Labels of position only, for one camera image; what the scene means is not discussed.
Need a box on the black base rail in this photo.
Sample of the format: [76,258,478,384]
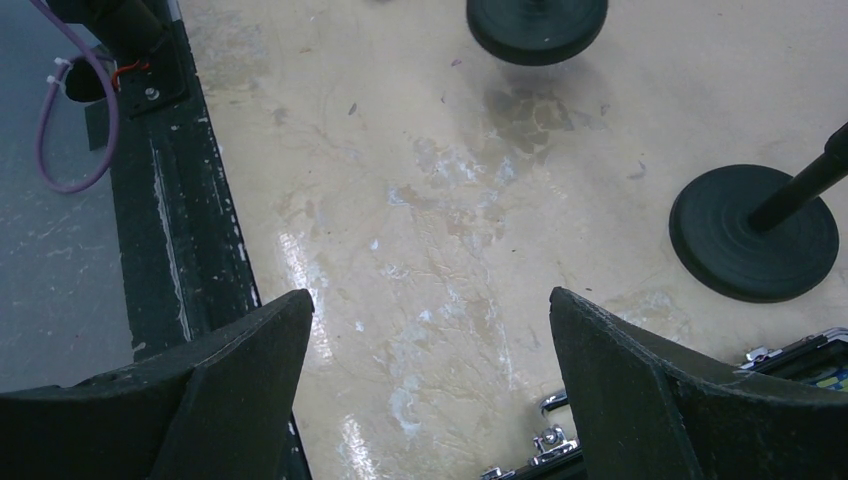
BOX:
[110,1,310,479]

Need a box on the black round-base stand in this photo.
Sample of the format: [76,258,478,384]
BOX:
[669,127,847,303]
[466,0,609,66]

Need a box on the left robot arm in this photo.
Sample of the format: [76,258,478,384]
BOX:
[46,0,167,64]

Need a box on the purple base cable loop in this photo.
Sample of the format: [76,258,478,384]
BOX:
[27,0,122,195]

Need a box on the black poker chip case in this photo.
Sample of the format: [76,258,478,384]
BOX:
[481,327,847,479]

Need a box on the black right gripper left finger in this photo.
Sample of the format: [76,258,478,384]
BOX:
[1,289,314,479]

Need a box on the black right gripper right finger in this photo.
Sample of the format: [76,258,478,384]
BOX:
[549,287,847,479]

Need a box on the black round-base stand front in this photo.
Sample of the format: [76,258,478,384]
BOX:
[669,127,847,303]

